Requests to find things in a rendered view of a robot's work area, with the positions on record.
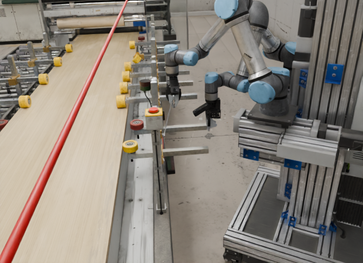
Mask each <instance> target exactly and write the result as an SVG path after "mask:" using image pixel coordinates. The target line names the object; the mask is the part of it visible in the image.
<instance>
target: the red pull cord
mask: <svg viewBox="0 0 363 263"><path fill-rule="evenodd" d="M127 2H128V0H126V1H125V3H124V5H123V7H122V9H121V11H120V13H119V15H118V17H117V19H116V21H115V23H114V25H113V27H112V29H111V31H110V33H109V35H108V37H107V39H106V41H105V43H104V46H103V48H102V50H101V52H100V54H99V56H98V58H97V60H96V62H95V64H94V66H93V68H92V70H91V72H90V74H89V76H88V78H87V80H86V82H85V84H84V86H83V88H82V90H81V92H80V94H79V96H78V98H77V100H76V102H75V104H74V106H73V108H72V110H71V112H70V114H69V117H68V119H67V121H66V123H65V125H64V127H63V129H62V131H61V133H60V135H59V137H58V139H57V141H56V143H55V145H54V147H53V149H52V151H51V153H50V155H49V157H48V159H47V161H46V163H45V165H44V167H43V169H42V171H41V173H40V175H39V177H38V179H37V181H36V183H35V185H34V187H33V190H32V192H31V194H30V196H29V198H28V200H27V202H26V204H25V206H24V208H23V210H22V212H21V214H20V216H19V218H18V220H17V222H16V224H15V226H14V228H13V230H12V232H11V234H10V236H9V238H8V240H7V242H6V244H5V246H4V248H3V250H2V252H1V254H0V263H12V261H13V259H14V256H15V254H16V252H17V250H18V247H19V245H20V243H21V241H22V238H23V236H24V233H25V231H26V229H27V227H28V225H29V222H30V220H31V218H32V216H33V213H34V211H35V209H36V207H37V204H38V202H39V200H40V198H41V196H42V193H43V191H44V189H45V187H46V184H47V182H48V180H49V178H50V175H51V173H52V170H53V168H54V166H55V164H56V162H57V159H58V157H59V155H60V153H61V150H62V148H63V146H64V144H65V141H66V139H67V137H68V135H69V133H70V130H71V128H72V126H73V124H74V121H75V119H76V117H77V115H78V112H79V110H80V107H81V105H82V103H83V101H84V99H85V96H86V94H87V92H88V90H89V87H90V85H91V83H92V81H93V78H94V76H95V74H96V72H97V70H98V67H99V65H100V63H101V61H102V58H103V56H104V54H105V51H106V49H107V47H108V45H109V42H110V40H111V38H112V36H113V33H114V31H115V29H116V27H117V24H118V22H119V20H120V18H121V16H122V13H123V11H124V9H125V7H126V4H127Z"/></svg>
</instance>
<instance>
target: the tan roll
mask: <svg viewBox="0 0 363 263"><path fill-rule="evenodd" d="M117 17H118V16H100V17H78V18H58V19H57V22H56V23H49V25H50V26H53V25H57V26H58V28H59V29H74V28H95V27H107V26H113V25H114V23H115V21H116V19H117ZM140 21H145V18H134V19H124V16H123V15H122V16H121V18H120V20H119V22H118V24H117V26H125V22H140Z"/></svg>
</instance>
